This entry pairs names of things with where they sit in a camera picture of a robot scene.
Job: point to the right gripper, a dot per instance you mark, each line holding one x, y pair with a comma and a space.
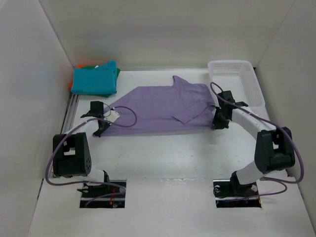
219, 121

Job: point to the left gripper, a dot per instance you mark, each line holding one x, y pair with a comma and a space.
100, 128

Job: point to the lilac t shirt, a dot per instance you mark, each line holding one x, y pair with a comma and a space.
182, 106

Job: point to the teal t shirt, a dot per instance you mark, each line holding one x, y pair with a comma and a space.
101, 80

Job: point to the green t shirt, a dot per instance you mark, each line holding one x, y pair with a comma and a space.
91, 67

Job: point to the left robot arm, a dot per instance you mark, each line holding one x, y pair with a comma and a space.
71, 161

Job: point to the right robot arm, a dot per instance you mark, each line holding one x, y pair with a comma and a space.
273, 147

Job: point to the white laundry basket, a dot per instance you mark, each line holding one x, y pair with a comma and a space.
239, 77

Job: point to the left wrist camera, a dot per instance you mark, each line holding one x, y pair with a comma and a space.
113, 116

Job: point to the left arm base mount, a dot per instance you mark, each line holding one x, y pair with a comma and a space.
103, 196

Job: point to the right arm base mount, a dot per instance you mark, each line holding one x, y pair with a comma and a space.
227, 195

